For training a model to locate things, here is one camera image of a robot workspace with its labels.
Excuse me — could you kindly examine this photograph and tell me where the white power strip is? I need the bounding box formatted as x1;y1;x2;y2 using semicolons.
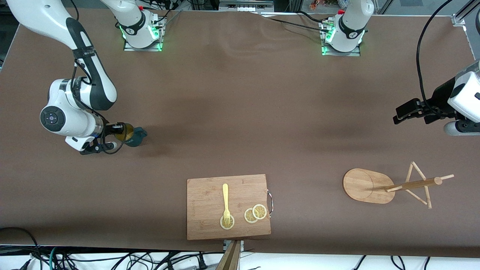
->
219;0;274;12

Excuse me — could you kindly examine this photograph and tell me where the black cable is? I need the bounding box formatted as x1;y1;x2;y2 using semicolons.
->
259;13;332;30
415;0;455;109
0;226;41;270

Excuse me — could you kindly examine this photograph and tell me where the wooden beam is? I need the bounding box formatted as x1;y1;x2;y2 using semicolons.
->
216;240;241;270

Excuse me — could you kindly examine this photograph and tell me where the wooden cutting board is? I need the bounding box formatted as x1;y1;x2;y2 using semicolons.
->
186;174;272;241

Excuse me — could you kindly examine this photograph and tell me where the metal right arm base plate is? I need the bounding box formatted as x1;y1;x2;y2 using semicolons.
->
123;17;164;52

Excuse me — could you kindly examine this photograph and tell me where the wooden mug rack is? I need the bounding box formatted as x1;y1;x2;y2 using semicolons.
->
342;161;455;210

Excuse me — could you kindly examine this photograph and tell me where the aluminium profile frame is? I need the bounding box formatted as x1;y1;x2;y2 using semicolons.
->
451;0;480;60

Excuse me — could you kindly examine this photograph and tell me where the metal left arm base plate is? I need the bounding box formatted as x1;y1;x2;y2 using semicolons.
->
321;21;361;57

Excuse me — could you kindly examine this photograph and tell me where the brown table mat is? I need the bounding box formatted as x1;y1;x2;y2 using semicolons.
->
0;8;480;258

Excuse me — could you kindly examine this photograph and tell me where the teal cup with yellow inside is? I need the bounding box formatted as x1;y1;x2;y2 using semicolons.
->
114;123;147;147

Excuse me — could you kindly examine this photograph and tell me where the yellow plastic fork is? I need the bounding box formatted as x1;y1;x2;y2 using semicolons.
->
222;183;231;227

